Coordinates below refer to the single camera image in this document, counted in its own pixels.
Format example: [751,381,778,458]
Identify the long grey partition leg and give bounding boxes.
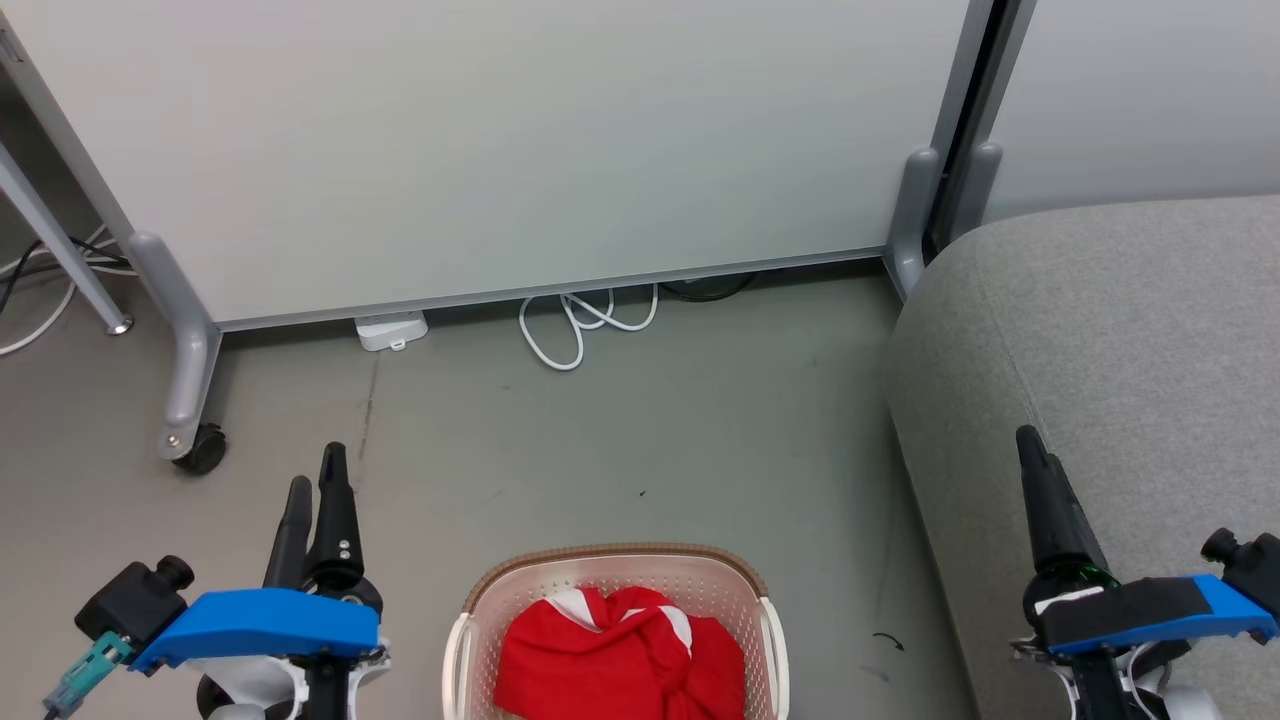
[127,232,223,462]

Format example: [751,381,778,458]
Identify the beige perforated laundry basket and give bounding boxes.
[443,543,791,720]

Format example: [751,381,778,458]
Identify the grey fabric sofa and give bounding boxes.
[884,195,1280,720]

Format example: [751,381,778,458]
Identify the narrow white partition panel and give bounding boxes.
[984,0,1280,227]

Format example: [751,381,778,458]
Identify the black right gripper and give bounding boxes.
[1015,425,1126,613]

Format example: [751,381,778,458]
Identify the blue left camera mount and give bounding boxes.
[130,588,382,674]

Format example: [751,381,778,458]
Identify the white cables by table leg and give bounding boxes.
[0,224,137,358]

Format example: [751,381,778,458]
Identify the grey metal table leg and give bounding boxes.
[0,140,135,336]

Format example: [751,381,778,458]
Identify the black cable by table leg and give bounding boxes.
[0,236,133,313]

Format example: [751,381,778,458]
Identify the white power adapter box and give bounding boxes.
[354,310,430,353]

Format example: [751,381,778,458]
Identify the teal left camera connector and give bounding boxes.
[42,630,134,719]

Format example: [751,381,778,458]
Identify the wide white partition panel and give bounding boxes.
[0,0,998,332]

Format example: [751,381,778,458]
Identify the blue right camera mount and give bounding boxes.
[1036,574,1280,659]

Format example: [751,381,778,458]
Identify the red basketball jersey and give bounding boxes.
[493,598,748,720]

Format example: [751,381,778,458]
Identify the looped white power cable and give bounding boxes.
[517,284,662,373]

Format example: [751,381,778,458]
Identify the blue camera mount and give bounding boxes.
[130,588,382,674]
[1036,574,1280,659]

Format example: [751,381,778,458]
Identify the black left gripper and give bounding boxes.
[262,443,387,615]

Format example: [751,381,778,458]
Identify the black caster wheel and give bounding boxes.
[172,423,228,477]

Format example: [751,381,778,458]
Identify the black cable under partition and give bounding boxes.
[660,270,758,302]

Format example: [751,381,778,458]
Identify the short grey partition leg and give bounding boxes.
[944,140,1004,253]
[884,148,944,302]

